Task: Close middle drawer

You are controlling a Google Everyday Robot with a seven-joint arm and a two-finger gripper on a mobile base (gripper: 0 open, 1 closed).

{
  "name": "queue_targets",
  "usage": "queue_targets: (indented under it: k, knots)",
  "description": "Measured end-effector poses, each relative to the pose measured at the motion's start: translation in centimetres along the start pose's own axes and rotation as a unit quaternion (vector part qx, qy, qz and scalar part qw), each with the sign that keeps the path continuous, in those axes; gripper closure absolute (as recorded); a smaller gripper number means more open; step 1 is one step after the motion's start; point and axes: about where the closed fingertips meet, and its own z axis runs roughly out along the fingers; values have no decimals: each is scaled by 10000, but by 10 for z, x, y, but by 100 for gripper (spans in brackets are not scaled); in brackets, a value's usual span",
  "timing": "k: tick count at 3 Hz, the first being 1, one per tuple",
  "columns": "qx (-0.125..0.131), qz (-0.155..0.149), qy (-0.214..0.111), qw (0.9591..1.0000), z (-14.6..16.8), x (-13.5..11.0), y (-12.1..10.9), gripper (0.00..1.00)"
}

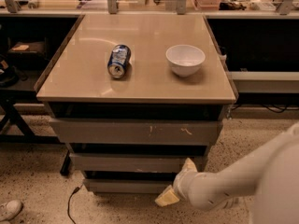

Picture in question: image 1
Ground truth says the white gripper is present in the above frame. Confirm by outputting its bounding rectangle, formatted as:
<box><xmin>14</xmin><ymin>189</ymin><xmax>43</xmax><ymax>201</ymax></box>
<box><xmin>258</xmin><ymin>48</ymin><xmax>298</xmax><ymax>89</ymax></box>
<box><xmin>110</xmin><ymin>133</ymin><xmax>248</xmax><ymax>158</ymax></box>
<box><xmin>155</xmin><ymin>158</ymin><xmax>198</xmax><ymax>207</ymax></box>

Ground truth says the grey drawer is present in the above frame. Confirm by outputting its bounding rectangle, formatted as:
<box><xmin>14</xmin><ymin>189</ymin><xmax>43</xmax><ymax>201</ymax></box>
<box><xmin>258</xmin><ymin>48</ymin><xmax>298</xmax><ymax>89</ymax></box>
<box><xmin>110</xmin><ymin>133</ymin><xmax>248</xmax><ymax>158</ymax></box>
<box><xmin>68</xmin><ymin>152</ymin><xmax>209</xmax><ymax>174</ymax></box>
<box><xmin>83</xmin><ymin>179</ymin><xmax>170</xmax><ymax>194</ymax></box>
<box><xmin>50</xmin><ymin>119</ymin><xmax>222</xmax><ymax>146</ymax></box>

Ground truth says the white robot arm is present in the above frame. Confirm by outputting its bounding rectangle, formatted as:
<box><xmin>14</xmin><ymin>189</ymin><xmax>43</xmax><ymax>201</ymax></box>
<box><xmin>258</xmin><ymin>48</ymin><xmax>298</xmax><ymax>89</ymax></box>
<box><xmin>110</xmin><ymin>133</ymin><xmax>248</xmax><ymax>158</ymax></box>
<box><xmin>155</xmin><ymin>123</ymin><xmax>299</xmax><ymax>224</ymax></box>

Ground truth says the grey top drawer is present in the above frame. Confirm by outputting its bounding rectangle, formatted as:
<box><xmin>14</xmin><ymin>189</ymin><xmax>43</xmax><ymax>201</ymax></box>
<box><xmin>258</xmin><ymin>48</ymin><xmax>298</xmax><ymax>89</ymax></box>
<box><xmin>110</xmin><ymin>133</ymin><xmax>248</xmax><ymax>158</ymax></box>
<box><xmin>50</xmin><ymin>119</ymin><xmax>222</xmax><ymax>146</ymax></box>

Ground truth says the grey bottom drawer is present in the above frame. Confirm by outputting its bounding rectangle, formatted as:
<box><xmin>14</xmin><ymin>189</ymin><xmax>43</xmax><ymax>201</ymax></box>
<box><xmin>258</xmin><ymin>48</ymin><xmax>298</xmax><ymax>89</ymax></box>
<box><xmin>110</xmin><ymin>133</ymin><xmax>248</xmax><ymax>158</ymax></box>
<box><xmin>83</xmin><ymin>179</ymin><xmax>170</xmax><ymax>194</ymax></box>

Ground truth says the grey drawer cabinet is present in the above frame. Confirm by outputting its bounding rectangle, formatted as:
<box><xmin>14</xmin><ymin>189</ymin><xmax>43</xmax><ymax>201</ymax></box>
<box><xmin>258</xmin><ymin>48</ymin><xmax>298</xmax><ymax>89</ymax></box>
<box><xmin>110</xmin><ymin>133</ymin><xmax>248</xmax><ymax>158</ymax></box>
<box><xmin>36</xmin><ymin>14</ymin><xmax>236</xmax><ymax>184</ymax></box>

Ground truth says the white ceramic bowl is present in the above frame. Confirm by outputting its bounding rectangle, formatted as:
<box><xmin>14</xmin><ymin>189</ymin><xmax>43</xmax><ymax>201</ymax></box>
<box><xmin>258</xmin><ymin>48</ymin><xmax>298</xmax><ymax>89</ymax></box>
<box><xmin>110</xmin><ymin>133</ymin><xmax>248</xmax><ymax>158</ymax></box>
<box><xmin>165</xmin><ymin>45</ymin><xmax>206</xmax><ymax>77</ymax></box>

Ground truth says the blue soda can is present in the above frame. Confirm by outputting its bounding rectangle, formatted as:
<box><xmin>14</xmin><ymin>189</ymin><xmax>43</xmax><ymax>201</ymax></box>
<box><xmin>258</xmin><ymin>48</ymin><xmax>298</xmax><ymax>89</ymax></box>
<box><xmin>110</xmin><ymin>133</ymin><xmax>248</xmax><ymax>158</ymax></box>
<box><xmin>107</xmin><ymin>44</ymin><xmax>131</xmax><ymax>78</ymax></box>

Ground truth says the white sneaker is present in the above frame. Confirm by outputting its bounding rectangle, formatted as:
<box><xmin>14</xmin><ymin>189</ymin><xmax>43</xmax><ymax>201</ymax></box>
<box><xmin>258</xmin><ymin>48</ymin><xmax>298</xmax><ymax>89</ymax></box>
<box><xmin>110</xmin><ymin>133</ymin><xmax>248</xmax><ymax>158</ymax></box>
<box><xmin>0</xmin><ymin>200</ymin><xmax>22</xmax><ymax>224</ymax></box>

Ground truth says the black folding stand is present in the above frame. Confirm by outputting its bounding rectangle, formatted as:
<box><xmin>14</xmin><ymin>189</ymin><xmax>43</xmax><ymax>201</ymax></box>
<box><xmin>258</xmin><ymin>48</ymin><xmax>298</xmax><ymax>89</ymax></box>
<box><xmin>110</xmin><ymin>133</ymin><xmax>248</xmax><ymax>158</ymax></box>
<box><xmin>0</xmin><ymin>93</ymin><xmax>73</xmax><ymax>176</ymax></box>

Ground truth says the black floor cable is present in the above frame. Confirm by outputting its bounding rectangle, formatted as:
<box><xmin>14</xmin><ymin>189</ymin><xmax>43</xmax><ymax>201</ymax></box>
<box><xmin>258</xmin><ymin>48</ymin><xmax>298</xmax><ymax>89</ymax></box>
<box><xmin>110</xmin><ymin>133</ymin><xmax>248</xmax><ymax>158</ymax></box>
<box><xmin>66</xmin><ymin>186</ymin><xmax>82</xmax><ymax>224</ymax></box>

